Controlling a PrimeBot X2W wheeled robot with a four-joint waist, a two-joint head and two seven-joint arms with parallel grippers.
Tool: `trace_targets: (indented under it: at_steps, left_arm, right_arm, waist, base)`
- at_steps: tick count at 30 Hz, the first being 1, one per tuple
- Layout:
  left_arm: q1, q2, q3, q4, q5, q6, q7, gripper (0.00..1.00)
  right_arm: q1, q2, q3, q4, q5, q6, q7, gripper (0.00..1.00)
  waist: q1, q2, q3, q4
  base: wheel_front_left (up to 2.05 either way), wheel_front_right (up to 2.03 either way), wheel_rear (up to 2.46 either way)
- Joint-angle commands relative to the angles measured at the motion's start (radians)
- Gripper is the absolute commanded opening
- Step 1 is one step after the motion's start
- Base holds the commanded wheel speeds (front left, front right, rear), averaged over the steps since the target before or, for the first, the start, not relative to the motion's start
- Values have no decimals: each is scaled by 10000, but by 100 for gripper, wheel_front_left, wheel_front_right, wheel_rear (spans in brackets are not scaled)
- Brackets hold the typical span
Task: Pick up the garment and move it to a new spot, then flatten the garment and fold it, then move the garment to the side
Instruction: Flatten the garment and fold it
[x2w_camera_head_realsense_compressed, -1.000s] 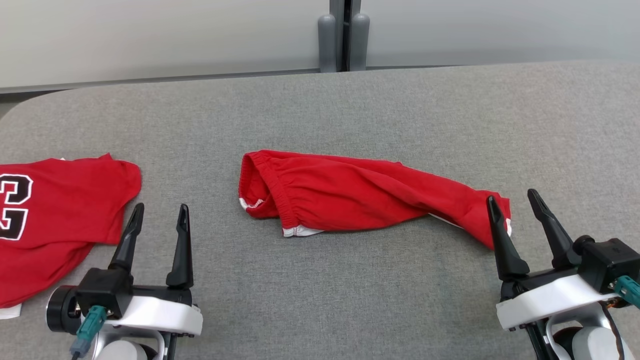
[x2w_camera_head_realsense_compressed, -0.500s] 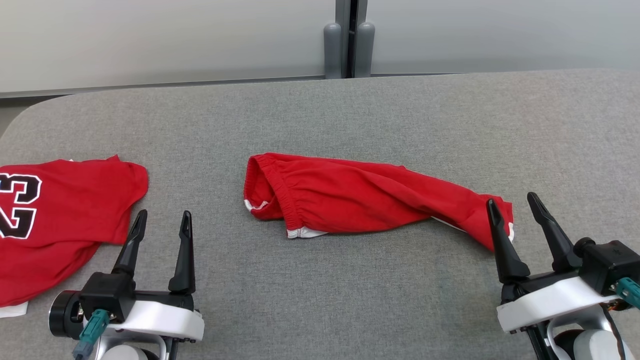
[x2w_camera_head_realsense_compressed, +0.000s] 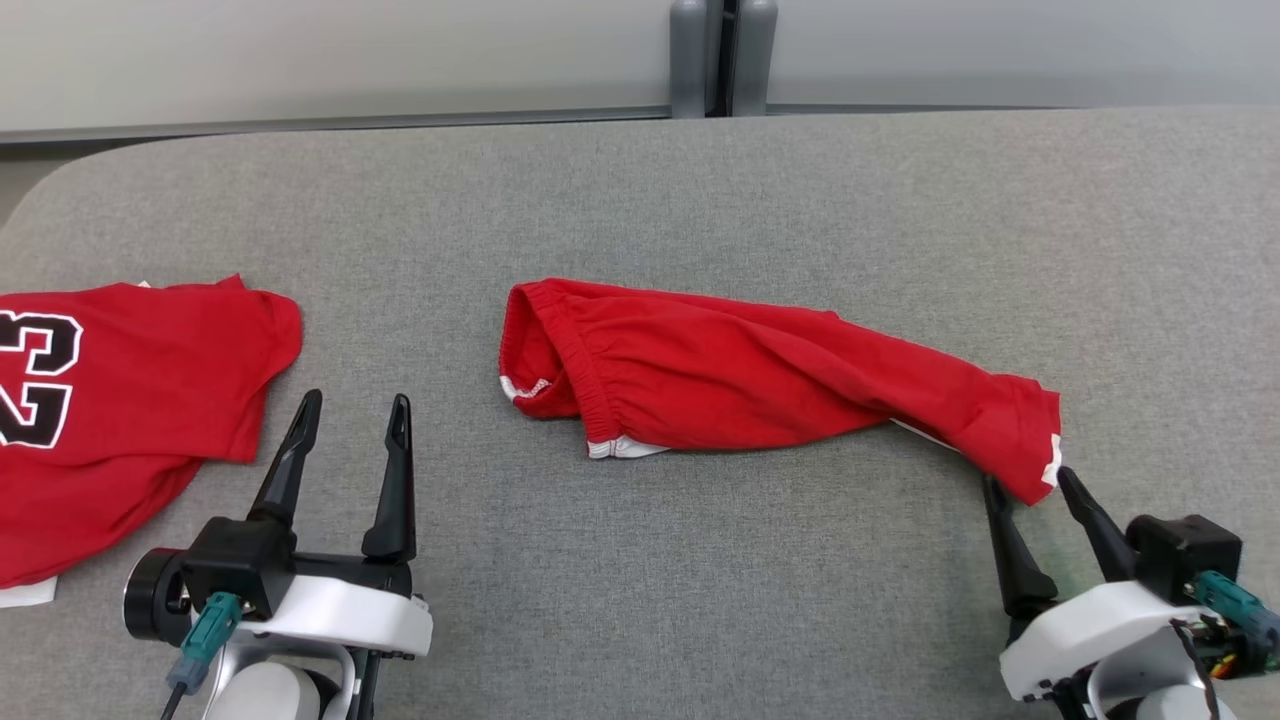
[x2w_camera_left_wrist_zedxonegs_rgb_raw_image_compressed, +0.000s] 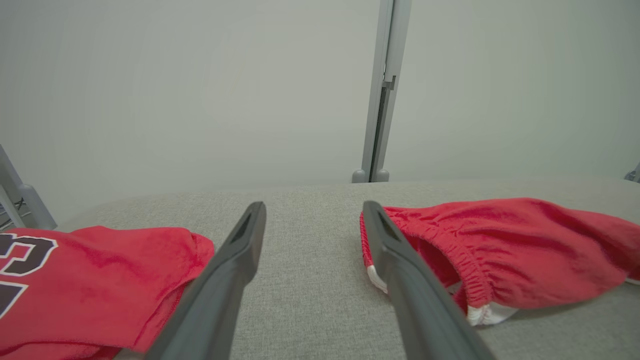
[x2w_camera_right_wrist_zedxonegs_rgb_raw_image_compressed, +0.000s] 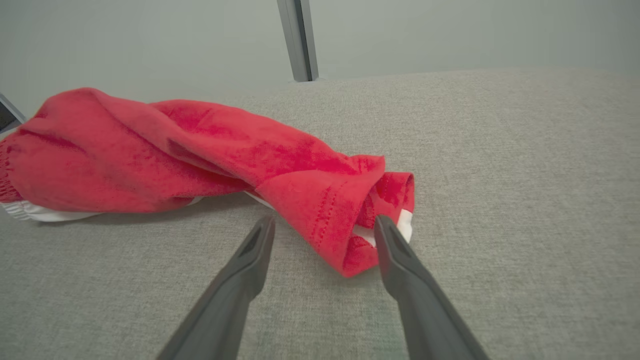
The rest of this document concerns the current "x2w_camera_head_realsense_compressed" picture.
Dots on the grey wall base rail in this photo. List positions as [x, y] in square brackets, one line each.
[300, 124]
[900, 105]

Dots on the red shorts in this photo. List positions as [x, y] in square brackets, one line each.
[720, 375]

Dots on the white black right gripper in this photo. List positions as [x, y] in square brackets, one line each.
[1090, 630]

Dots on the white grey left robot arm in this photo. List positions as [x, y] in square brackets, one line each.
[270, 690]

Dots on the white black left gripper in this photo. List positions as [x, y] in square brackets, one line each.
[340, 610]

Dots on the red basketball jersey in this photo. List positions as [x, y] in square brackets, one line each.
[150, 380]

